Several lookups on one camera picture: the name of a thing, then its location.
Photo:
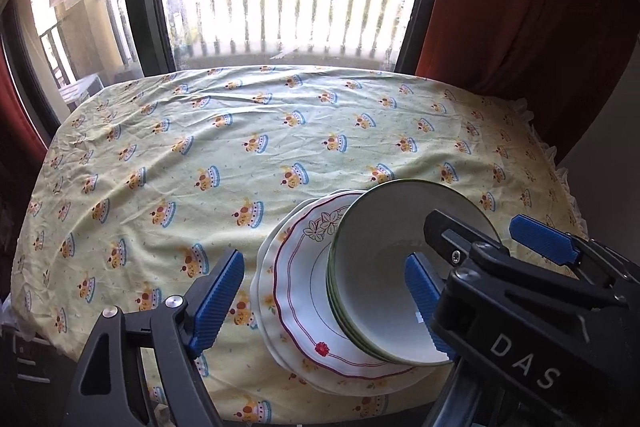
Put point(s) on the balcony railing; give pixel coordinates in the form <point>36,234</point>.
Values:
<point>121,27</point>

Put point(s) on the red curtain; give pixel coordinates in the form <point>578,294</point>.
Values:
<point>15,122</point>
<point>500,7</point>

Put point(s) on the black window frame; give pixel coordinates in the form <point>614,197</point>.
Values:
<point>137,7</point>

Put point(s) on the white plastic crate outside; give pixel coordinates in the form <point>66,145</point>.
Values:
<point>80,89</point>

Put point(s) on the scalloped yellow floral plate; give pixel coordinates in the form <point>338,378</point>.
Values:
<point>267,302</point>

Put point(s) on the purple rimmed white plate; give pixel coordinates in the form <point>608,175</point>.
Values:
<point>300,287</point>

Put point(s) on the yellow printed tablecloth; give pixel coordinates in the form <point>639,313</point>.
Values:
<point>200,147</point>

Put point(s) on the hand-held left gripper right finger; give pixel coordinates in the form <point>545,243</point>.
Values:
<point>422,302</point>

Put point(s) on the white bowl green rim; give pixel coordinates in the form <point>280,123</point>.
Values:
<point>334,302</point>
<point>380,267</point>
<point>356,341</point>

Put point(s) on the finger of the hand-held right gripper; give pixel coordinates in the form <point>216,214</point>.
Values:
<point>542,234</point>
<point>460,242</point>

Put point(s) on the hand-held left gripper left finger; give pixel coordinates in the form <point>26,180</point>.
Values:
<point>217,302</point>

